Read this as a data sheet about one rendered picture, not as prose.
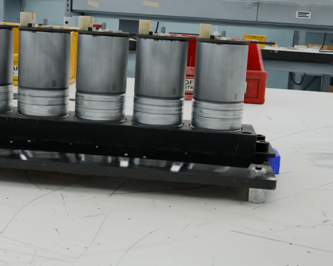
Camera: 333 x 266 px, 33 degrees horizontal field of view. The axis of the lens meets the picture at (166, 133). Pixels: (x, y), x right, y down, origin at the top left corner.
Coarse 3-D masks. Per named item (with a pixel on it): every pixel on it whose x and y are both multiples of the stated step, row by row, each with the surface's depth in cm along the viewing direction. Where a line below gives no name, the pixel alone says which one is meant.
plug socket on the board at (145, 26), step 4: (140, 20) 26; (144, 20) 26; (148, 20) 26; (140, 24) 26; (144, 24) 26; (148, 24) 26; (140, 28) 26; (144, 28) 26; (148, 28) 26; (140, 32) 26; (144, 32) 26
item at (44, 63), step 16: (32, 32) 25; (48, 32) 25; (64, 32) 26; (32, 48) 25; (48, 48) 25; (64, 48) 26; (32, 64) 26; (48, 64) 26; (64, 64) 26; (32, 80) 26; (48, 80) 26; (64, 80) 26; (32, 96) 26; (48, 96) 26; (64, 96) 27; (32, 112) 26; (48, 112) 26; (64, 112) 27
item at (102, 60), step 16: (80, 48) 26; (96, 48) 25; (112, 48) 25; (80, 64) 26; (96, 64) 25; (112, 64) 25; (80, 80) 26; (96, 80) 25; (112, 80) 26; (80, 96) 26; (96, 96) 26; (112, 96) 26; (80, 112) 26; (96, 112) 26; (112, 112) 26
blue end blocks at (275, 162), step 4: (276, 152) 27; (276, 156) 26; (280, 156) 26; (272, 160) 26; (276, 160) 26; (280, 160) 26; (272, 164) 26; (276, 164) 26; (272, 168) 26; (276, 168) 26; (276, 172) 26
